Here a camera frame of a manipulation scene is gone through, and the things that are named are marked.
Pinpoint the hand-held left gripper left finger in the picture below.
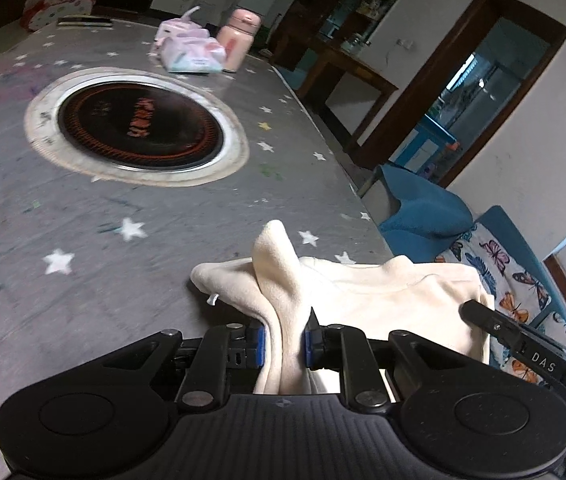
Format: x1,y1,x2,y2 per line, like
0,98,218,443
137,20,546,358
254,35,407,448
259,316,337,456
98,323,267,410

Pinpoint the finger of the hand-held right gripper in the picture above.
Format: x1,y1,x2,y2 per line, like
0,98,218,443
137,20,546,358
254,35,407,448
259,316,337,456
459,300,524,358

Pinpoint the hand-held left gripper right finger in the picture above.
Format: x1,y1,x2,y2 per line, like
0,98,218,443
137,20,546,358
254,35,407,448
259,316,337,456
304,307,468,410

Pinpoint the cream fleece garment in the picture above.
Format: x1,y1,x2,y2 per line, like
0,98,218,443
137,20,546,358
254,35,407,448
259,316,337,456
190,220,494,395

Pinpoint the butterfly print cushion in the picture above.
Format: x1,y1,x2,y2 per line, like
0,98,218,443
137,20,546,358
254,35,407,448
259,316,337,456
435,222,566,388

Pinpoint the blue sofa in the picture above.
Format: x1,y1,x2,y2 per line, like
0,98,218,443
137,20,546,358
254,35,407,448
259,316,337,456
475,205,566,333

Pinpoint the blue cushion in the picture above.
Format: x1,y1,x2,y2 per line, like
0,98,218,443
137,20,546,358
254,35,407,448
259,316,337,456
378,164,474,257

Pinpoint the grey star-print tablecloth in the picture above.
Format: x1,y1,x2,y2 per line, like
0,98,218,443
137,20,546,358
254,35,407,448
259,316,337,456
0,15,398,480

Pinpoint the blue metal rack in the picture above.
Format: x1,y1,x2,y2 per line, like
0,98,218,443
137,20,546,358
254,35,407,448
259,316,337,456
395,112,464,182

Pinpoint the round built-in induction cooker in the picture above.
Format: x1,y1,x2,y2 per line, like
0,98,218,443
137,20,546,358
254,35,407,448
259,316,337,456
24,66,250,188

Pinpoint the wooden side table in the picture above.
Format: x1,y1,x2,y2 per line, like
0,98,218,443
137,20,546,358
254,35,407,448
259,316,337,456
295,35,400,126

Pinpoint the pastel tissue pack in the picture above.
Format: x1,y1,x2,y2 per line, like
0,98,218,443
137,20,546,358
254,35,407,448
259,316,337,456
155,6,211,53
160,36,228,75

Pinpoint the pink insulated bottle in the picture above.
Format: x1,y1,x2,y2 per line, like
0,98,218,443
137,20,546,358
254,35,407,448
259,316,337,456
215,8,264,73

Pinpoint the dark wooden shelf cabinet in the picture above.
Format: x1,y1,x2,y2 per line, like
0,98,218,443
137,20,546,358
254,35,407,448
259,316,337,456
269,0,422,73

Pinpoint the dark wooden door frame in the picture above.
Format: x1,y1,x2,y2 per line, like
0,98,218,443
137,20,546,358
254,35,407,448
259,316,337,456
347,0,566,189

